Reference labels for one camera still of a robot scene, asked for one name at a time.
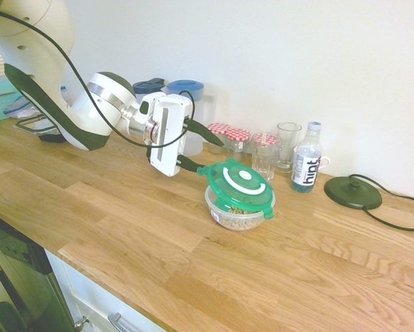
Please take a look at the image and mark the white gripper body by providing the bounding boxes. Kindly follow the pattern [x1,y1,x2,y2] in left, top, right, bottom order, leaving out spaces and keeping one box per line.
[149,93,193,178]

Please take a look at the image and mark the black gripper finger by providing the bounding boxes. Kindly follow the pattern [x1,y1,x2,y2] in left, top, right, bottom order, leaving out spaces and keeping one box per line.
[177,154,208,174]
[185,118,226,147]

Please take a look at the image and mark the green plastic container lid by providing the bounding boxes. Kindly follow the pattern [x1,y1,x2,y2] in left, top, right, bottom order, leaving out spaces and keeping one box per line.
[196,158,276,221]

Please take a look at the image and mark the glass jar red checkered lid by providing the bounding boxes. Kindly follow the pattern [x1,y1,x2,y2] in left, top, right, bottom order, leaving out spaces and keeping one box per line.
[251,131,281,156]
[206,122,231,156]
[224,127,252,163]

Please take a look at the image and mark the clear plastic food bowl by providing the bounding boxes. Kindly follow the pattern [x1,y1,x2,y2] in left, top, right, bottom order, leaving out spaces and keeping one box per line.
[204,185,276,232]

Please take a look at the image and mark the plastic pitcher with blue lid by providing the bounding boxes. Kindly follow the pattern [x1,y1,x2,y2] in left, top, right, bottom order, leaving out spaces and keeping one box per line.
[165,80,217,158]

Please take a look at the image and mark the plastic pitcher with navy lid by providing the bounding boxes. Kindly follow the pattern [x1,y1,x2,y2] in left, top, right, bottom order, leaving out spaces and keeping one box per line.
[132,77,168,104]

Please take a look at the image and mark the faceted glass tumbler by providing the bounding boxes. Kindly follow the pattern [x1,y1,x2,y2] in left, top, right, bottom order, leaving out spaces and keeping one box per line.
[250,133,282,183]

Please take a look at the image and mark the cereal rings pile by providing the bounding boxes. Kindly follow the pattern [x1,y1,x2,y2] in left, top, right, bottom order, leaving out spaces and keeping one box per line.
[213,203,265,231]

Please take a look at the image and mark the tall footed drinking glass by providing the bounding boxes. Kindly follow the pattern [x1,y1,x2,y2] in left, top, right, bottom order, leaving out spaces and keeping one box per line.
[276,122,303,174]

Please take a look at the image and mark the hint water bottle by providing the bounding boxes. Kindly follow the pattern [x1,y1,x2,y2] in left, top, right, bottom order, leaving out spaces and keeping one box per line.
[290,120,324,194]

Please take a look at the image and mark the clear tray with black rim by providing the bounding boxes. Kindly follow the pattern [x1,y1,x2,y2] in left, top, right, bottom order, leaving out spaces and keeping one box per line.
[14,115,57,135]

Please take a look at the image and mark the clear zip bag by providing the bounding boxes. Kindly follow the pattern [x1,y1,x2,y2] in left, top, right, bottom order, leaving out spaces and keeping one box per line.
[1,95,40,119]

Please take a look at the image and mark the dark round kettle base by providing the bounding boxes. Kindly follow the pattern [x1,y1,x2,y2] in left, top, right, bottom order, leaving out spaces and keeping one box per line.
[323,175,384,211]

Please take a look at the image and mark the white cabinet drawer front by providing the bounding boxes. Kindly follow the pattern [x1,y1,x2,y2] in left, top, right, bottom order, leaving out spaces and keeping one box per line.
[43,248,168,332]

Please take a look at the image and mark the dark appliance door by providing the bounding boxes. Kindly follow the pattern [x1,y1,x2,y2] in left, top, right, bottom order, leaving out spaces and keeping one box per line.
[0,208,77,332]

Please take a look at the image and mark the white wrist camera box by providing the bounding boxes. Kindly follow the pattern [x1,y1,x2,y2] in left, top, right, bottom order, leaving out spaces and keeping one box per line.
[137,91,167,124]

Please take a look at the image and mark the silver drawer bar handle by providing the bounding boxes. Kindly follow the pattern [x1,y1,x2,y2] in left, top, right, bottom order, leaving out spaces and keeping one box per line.
[107,311,141,332]

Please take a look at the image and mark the dark kettle base cable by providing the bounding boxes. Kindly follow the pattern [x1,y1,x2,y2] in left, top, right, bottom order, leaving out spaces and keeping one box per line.
[345,173,414,232]

